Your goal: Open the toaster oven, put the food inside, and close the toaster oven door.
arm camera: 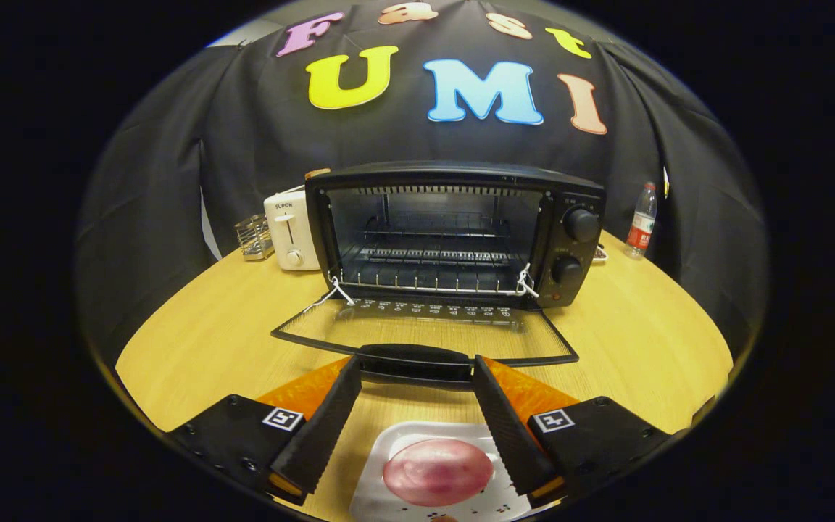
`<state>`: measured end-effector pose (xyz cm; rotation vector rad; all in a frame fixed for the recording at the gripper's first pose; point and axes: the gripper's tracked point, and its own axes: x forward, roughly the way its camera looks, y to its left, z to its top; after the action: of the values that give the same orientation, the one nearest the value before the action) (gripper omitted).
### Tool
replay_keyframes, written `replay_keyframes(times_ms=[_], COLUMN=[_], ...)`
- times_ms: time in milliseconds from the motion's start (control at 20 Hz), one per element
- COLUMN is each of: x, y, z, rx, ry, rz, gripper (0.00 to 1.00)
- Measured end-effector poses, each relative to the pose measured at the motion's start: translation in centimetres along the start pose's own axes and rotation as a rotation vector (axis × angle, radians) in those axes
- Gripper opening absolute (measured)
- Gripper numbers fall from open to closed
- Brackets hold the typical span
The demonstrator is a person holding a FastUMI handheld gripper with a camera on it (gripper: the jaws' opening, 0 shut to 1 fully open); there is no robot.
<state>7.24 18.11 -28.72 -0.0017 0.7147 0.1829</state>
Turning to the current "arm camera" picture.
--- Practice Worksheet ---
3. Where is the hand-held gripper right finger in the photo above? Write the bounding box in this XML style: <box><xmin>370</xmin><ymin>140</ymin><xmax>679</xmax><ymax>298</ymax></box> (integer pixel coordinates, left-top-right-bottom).
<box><xmin>472</xmin><ymin>354</ymin><xmax>672</xmax><ymax>510</ymax></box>

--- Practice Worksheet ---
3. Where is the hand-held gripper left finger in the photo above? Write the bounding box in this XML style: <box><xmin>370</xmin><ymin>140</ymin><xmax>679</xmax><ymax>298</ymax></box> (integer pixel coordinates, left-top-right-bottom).
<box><xmin>167</xmin><ymin>355</ymin><xmax>364</xmax><ymax>507</ymax></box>

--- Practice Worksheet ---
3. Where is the pink round food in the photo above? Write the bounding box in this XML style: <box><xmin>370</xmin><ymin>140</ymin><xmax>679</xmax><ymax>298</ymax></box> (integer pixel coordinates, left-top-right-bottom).
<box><xmin>383</xmin><ymin>437</ymin><xmax>494</xmax><ymax>508</ymax></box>

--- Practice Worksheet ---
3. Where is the white rectangular plate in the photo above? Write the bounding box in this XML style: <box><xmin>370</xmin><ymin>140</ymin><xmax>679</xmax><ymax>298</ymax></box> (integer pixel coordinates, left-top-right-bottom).
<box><xmin>349</xmin><ymin>421</ymin><xmax>534</xmax><ymax>522</ymax></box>

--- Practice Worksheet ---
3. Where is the black toaster oven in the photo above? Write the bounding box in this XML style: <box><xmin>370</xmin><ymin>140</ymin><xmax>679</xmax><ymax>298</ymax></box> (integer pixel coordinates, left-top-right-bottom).
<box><xmin>270</xmin><ymin>161</ymin><xmax>607</xmax><ymax>393</ymax></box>

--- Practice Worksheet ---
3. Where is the white pop-up toaster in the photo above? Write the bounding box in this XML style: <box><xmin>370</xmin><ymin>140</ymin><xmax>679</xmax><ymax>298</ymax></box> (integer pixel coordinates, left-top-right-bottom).
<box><xmin>263</xmin><ymin>186</ymin><xmax>322</xmax><ymax>273</ymax></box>

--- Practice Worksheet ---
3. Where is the plastic bottle with red label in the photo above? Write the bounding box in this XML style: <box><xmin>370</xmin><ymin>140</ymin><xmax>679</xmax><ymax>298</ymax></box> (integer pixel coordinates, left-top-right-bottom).
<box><xmin>624</xmin><ymin>181</ymin><xmax>659</xmax><ymax>260</ymax></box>

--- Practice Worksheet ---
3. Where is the wire mesh holder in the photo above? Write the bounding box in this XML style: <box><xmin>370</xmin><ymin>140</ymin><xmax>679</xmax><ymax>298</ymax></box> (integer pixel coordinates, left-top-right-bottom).
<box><xmin>235</xmin><ymin>214</ymin><xmax>275</xmax><ymax>261</ymax></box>

